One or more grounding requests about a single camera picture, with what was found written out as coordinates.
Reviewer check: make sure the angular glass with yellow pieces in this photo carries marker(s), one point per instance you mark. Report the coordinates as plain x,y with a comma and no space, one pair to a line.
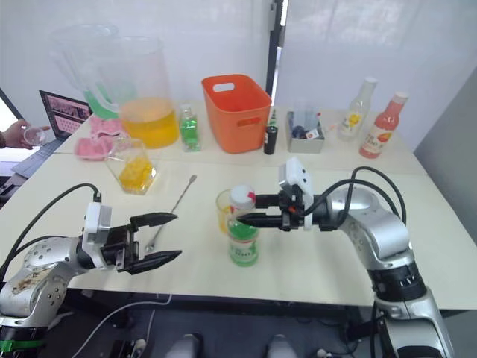
136,171

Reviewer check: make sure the clear plastic cup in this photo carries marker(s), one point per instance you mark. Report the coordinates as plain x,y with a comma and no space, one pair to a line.
35,136

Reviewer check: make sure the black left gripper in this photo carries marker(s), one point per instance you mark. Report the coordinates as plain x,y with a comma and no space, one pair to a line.
123,246

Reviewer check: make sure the long metal stirring spoon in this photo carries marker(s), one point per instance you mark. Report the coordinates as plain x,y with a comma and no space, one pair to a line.
175,210

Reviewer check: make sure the small black bottle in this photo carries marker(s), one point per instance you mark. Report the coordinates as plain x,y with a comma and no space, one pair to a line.
270,141

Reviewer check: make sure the grey square box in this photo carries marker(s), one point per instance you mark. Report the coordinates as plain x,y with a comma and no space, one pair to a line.
305,144

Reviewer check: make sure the green juice bottle white cap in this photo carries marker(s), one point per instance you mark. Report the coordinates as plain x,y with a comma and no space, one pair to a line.
244,246

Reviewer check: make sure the black table frame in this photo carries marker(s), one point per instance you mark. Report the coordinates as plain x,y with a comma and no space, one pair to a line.
231,301

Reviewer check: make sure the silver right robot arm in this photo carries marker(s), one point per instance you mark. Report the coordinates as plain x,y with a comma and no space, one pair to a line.
387,231

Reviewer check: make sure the clear bottle with yellow label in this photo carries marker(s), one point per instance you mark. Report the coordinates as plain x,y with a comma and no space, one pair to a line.
352,121

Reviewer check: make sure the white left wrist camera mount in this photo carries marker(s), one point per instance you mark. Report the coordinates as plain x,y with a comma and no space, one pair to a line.
96,220

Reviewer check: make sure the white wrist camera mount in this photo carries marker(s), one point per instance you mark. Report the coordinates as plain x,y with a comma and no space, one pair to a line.
298,175
96,220

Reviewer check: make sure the red and white packet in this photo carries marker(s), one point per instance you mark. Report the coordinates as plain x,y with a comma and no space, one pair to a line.
312,134

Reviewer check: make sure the clear pitcher with green liquid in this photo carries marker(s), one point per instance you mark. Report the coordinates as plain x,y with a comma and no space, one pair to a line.
98,100

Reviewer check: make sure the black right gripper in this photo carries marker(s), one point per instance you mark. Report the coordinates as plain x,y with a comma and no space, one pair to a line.
292,216

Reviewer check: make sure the pink juice bottle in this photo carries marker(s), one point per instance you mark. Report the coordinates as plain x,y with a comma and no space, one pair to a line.
380,134

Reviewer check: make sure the person's bare hand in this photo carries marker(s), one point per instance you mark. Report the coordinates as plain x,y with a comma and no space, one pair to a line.
13,136

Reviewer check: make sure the orange plastic basket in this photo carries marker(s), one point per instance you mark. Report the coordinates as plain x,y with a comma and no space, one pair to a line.
238,115

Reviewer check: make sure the clear pitcher with yellow liquid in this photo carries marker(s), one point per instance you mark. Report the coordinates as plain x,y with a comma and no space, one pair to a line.
151,123

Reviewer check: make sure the pink cloth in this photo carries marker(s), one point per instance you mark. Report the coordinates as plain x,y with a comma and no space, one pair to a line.
91,147

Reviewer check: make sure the open laptop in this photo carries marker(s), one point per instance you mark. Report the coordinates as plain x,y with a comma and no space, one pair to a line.
63,112

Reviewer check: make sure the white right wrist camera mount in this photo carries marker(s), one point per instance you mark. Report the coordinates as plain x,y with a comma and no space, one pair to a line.
298,175

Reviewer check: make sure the dark vertical wall post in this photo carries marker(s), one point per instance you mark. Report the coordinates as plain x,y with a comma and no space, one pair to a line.
275,48

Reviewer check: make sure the square bottle with green liquid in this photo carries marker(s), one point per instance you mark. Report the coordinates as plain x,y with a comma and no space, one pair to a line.
190,130

